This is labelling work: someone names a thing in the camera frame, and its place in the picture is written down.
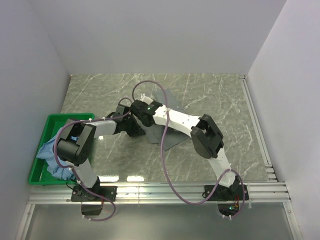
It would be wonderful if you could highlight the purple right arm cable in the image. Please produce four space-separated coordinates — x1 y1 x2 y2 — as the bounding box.
131 80 246 218

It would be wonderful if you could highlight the grey long sleeve shirt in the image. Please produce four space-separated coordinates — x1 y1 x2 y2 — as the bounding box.
142 89 191 151

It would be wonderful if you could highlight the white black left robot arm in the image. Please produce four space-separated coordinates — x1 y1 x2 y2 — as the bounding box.
55 104 146 202

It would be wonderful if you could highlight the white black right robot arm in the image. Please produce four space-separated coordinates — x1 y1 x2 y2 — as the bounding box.
130 99 249 201

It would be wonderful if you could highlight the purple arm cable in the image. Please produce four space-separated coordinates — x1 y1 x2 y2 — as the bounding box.
131 80 246 218
53 97 133 222

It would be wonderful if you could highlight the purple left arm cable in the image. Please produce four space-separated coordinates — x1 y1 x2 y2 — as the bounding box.
53 97 133 222

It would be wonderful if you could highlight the aluminium side rail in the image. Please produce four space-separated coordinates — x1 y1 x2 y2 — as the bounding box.
239 74 279 182

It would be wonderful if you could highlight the green plastic bin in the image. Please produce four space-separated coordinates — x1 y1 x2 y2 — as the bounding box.
28 113 95 186

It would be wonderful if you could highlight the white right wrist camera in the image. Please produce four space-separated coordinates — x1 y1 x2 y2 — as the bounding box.
140 93 154 105

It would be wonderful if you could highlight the blue long sleeve shirt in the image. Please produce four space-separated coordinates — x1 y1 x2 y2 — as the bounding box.
36 135 75 181

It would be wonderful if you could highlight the aluminium mounting rail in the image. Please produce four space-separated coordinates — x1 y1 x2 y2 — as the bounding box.
27 182 291 205

